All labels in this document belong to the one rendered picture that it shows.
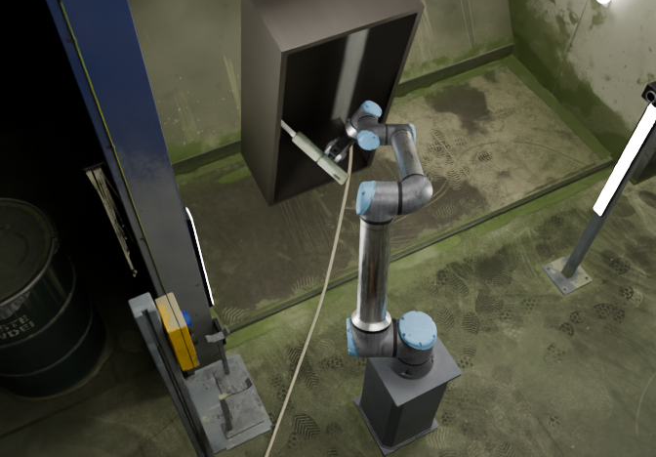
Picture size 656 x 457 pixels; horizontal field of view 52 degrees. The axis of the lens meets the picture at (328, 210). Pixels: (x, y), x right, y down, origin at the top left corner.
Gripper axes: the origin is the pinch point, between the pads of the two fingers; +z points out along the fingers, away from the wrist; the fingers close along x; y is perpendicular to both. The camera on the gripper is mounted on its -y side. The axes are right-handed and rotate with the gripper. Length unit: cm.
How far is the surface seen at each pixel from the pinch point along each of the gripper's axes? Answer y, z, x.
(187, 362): -133, -14, -14
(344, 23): -21, -69, 26
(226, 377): -100, 30, -29
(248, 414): -107, 26, -43
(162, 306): -135, -31, 1
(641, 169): 157, -33, -139
